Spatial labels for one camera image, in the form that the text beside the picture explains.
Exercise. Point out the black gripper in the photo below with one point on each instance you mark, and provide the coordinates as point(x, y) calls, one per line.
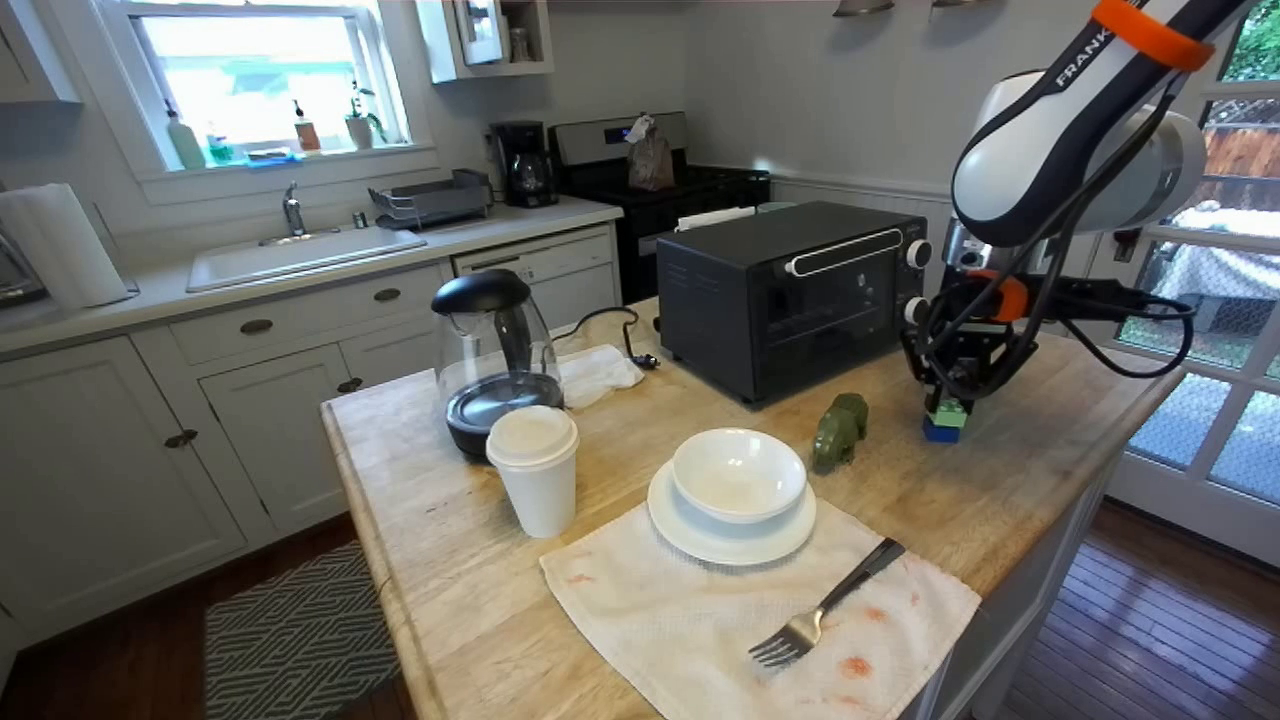
point(969, 318)

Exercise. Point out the lime green lego block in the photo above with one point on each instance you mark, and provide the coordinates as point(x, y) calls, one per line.
point(948, 415)

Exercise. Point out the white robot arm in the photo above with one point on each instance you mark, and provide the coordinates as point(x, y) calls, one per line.
point(1077, 144)

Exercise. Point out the blue lego block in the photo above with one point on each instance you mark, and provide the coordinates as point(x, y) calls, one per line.
point(938, 433)

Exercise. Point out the black toaster oven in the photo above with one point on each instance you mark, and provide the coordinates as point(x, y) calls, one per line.
point(788, 296)

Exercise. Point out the white bowl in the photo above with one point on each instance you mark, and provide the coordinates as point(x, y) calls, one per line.
point(738, 475)

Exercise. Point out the silver fork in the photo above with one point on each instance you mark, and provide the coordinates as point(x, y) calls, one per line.
point(803, 635)

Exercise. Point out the white plate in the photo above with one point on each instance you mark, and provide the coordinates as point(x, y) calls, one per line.
point(725, 545)

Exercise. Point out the brown paper bag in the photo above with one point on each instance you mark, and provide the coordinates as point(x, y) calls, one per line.
point(651, 157)

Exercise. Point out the stained white cloth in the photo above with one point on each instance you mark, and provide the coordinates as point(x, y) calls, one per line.
point(681, 629)

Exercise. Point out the white paper cup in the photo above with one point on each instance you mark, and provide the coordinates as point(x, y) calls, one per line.
point(534, 451)

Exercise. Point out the glass electric kettle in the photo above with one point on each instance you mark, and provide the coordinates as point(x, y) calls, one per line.
point(498, 353)

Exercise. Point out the black coffee maker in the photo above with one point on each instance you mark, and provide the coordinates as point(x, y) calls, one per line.
point(524, 167)

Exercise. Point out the dish drying rack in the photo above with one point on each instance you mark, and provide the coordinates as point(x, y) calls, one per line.
point(438, 201)

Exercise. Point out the silver sink faucet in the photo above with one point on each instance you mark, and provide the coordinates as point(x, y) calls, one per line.
point(295, 215)

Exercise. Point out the grey patterned floor mat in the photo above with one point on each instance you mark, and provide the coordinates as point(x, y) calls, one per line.
point(298, 644)

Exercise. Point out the paper towel roll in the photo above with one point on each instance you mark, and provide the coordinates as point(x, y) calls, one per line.
point(65, 249)

